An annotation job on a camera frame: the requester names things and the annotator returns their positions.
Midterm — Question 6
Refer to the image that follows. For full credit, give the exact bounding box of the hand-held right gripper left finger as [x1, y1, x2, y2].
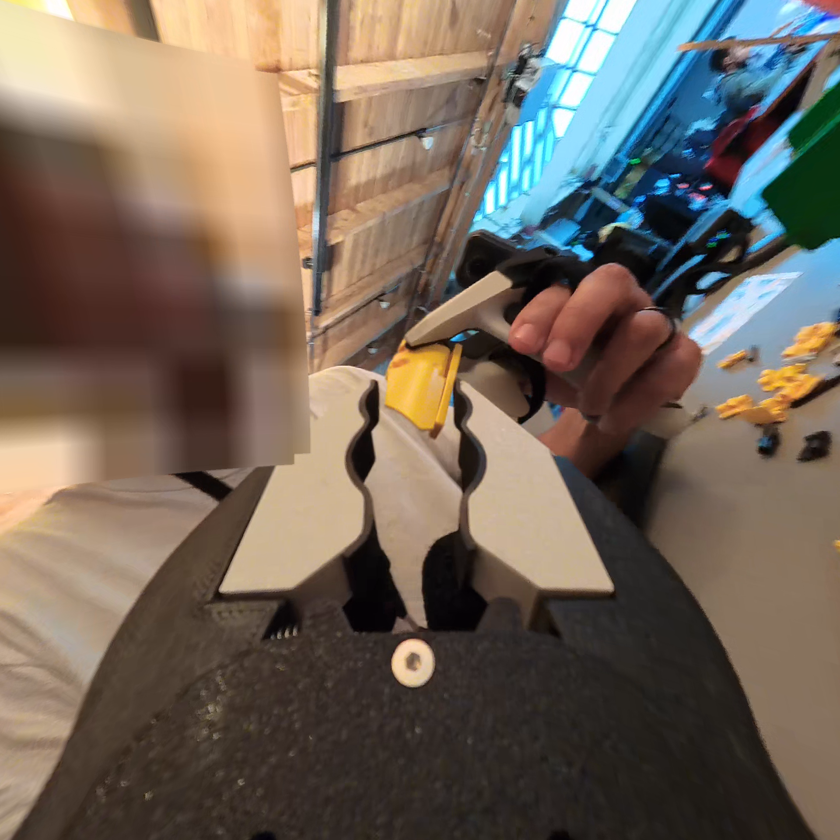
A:
[218, 381, 403, 634]

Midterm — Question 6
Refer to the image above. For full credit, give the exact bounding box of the green plastic bin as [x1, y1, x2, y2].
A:
[760, 85, 840, 253]

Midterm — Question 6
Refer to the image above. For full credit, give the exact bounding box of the yellow panel subassembly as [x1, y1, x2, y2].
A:
[384, 340, 465, 441]

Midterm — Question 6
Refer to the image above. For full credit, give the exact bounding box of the pile of yellow bricks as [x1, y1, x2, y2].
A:
[714, 320, 840, 429]

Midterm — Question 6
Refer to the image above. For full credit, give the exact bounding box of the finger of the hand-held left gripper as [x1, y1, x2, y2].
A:
[458, 360, 527, 422]
[402, 270, 527, 350]

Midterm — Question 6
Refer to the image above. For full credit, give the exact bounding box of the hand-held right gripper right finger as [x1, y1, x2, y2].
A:
[422, 379, 616, 632]

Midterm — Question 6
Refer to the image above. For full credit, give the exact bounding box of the black ceiling rail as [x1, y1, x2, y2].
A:
[307, 0, 343, 317]

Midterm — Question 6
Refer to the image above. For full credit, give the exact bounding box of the printed paper sheet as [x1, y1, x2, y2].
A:
[688, 271, 806, 350]

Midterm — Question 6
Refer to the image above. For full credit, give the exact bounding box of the person's left hand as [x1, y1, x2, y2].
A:
[507, 261, 703, 435]

